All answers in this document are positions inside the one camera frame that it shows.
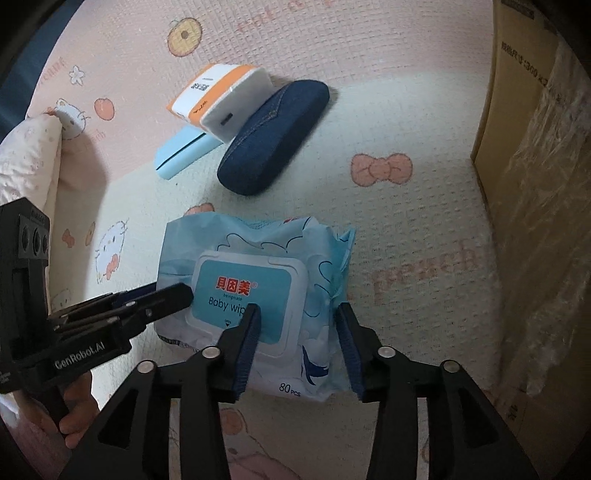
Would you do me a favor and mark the blue baby wipes pack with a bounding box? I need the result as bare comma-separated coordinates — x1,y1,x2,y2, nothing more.
154,212,356,402

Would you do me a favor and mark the light blue lucky case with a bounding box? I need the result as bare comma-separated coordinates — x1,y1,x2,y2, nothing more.
153,125,222,180

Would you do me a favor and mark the dark denim glasses case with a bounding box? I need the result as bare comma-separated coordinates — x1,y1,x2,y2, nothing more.
217,80,331,196

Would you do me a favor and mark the brown cardboard box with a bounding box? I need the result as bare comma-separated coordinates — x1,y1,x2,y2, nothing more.
473,1,590,479

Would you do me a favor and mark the orange white tissue pack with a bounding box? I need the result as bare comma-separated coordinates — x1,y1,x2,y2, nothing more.
167,63,276,144

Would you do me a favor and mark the left hand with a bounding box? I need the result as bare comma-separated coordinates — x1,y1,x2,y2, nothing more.
18,370,100,451

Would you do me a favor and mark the white quilted pillow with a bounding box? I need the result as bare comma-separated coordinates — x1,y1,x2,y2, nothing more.
0,114,62,220

